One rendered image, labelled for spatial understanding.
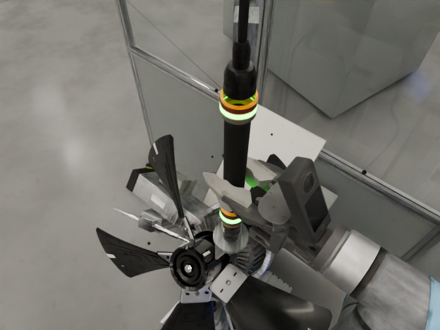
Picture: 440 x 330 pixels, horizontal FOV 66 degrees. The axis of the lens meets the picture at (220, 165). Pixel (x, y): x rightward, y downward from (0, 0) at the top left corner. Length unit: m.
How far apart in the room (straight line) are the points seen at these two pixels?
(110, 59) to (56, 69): 0.53
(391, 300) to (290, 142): 0.65
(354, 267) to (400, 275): 0.05
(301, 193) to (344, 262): 0.10
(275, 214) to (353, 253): 0.11
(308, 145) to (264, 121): 0.15
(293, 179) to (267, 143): 0.66
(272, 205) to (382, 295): 0.17
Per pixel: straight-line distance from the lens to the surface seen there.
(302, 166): 0.40
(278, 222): 0.46
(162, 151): 0.93
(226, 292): 0.93
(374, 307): 0.47
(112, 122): 3.05
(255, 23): 1.00
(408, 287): 0.46
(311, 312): 0.92
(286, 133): 1.02
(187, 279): 0.92
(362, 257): 0.46
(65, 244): 2.49
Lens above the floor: 2.07
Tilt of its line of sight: 53 degrees down
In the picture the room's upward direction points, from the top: straight up
